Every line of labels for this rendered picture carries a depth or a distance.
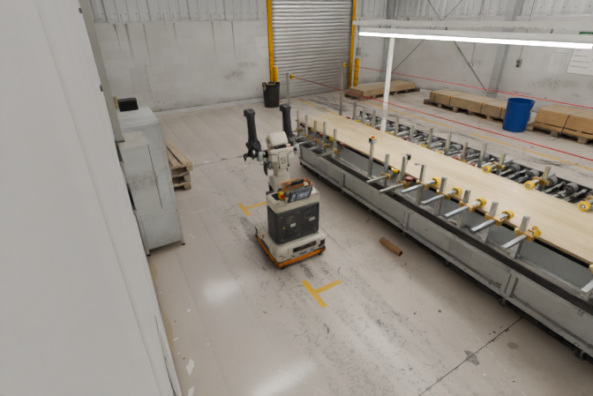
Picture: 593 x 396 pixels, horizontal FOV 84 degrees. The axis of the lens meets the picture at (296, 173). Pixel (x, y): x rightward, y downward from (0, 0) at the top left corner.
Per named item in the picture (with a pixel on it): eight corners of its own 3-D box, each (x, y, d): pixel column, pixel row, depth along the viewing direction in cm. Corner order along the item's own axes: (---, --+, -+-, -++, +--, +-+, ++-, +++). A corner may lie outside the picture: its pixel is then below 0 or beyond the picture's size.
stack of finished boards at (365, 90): (414, 87, 1172) (415, 83, 1165) (364, 96, 1059) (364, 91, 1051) (398, 84, 1231) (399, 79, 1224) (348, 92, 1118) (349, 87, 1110)
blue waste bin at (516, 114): (519, 135, 748) (529, 103, 716) (494, 128, 793) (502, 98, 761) (533, 130, 774) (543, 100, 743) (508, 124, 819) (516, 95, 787)
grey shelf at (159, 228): (146, 257, 385) (112, 130, 318) (137, 220, 455) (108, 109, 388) (185, 244, 405) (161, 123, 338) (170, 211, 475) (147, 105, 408)
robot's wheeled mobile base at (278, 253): (326, 252, 383) (327, 235, 372) (277, 271, 356) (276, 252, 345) (298, 223, 436) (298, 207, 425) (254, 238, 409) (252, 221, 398)
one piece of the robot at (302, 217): (319, 240, 381) (321, 175, 345) (277, 255, 358) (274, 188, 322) (305, 226, 408) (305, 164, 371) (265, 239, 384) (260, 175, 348)
